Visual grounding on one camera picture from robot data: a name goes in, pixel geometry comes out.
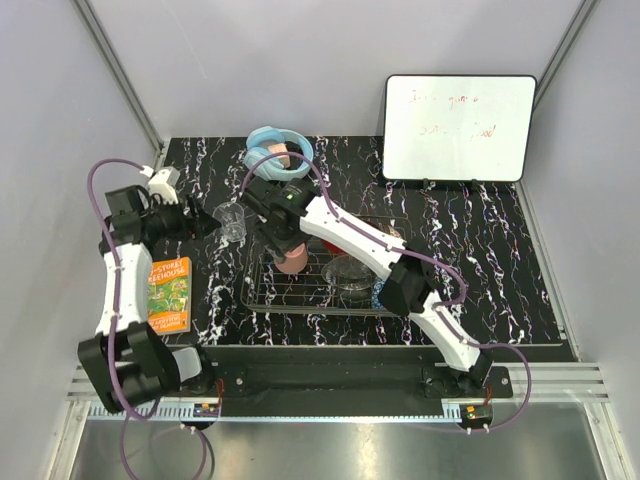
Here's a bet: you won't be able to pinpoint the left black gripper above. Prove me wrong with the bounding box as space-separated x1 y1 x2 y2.
143 193 221 241

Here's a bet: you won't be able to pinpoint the clear plastic tumbler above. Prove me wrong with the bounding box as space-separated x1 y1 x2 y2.
213 202 246 243

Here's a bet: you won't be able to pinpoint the pink plastic cup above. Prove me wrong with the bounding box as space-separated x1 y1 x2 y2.
275 244 308 275

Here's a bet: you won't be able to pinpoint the black wire dish rack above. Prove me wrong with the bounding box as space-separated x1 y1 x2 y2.
241 235 392 317

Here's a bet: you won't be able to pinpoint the clear glass bowl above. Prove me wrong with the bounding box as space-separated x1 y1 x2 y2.
321 254 376 291

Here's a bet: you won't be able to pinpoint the blue triangle pattern bowl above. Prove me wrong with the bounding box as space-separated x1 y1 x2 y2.
371 278 384 310

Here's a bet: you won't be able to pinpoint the red floral lacquer bowl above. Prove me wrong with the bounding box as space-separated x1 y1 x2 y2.
321 239 344 255

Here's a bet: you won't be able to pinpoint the beige patterned bowl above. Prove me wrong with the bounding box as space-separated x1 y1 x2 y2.
382 225 403 239

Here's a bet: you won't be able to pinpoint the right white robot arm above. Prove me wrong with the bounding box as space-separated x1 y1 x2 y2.
243 193 492 397

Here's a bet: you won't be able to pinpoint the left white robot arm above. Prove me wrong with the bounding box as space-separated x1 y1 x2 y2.
77 166 220 414

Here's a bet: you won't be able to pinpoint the orange treehouse book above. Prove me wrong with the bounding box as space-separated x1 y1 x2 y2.
147 257 192 335

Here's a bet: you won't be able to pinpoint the pink wooden block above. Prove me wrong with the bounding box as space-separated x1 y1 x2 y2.
267 143 291 170

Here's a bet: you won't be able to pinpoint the light blue headphones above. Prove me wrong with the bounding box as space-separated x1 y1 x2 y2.
243 126 314 182

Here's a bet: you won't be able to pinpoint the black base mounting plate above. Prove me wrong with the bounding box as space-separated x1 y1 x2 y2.
171 345 513 399

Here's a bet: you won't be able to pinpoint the white dry-erase board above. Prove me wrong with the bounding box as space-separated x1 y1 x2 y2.
382 74 537 183

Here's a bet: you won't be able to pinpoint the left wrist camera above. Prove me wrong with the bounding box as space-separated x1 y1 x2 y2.
105 185 148 229

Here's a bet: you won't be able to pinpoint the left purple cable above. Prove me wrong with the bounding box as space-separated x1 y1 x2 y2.
87 158 216 479

